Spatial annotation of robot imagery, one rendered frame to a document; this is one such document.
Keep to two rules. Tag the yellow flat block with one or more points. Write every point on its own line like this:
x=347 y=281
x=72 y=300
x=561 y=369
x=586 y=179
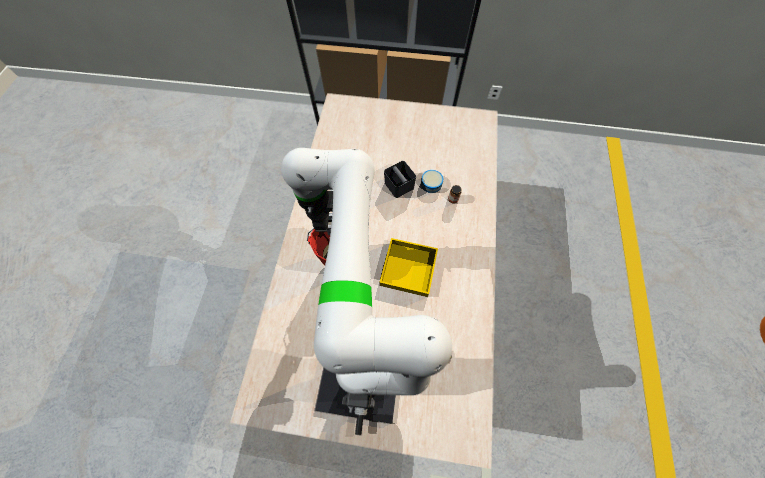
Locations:
x=409 y=267

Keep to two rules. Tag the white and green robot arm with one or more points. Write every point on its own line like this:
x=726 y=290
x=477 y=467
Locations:
x=344 y=341

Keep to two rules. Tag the blue and grey round tin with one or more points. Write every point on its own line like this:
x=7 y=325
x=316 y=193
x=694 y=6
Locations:
x=431 y=181

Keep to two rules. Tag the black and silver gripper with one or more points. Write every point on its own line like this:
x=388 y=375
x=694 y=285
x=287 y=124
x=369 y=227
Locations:
x=318 y=211

